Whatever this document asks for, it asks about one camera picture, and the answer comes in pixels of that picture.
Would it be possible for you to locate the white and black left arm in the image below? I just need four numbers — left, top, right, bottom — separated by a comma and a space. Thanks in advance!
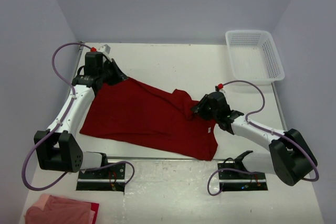
34, 45, 128, 178

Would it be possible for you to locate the folded red t-shirt in stack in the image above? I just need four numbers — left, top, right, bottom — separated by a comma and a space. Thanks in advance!
90, 202, 99, 224

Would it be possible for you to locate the white perforated plastic basket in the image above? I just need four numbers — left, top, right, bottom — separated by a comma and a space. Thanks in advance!
225, 30, 285, 85

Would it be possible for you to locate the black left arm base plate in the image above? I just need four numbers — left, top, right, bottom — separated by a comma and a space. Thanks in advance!
76, 163, 126, 192

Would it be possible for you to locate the white wrist camera, left arm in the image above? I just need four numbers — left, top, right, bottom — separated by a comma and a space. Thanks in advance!
90, 44, 111, 55

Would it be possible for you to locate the white wrist camera, arm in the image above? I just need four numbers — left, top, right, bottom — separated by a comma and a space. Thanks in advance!
90, 44, 111, 55
215, 83, 226, 93

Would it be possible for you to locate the folded pink t-shirt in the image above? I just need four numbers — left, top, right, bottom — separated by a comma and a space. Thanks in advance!
24, 194, 91, 223

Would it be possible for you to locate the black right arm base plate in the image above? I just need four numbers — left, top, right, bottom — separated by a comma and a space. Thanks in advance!
218, 170, 268, 192

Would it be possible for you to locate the red t-shirt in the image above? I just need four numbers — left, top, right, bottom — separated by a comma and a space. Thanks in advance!
80, 78, 218, 161
90, 202, 99, 224

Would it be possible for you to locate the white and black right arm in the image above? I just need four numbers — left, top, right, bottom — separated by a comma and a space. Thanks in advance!
191, 91, 320, 186

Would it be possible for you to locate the white wrist camera, right arm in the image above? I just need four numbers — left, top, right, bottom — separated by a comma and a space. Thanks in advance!
215, 83, 226, 93

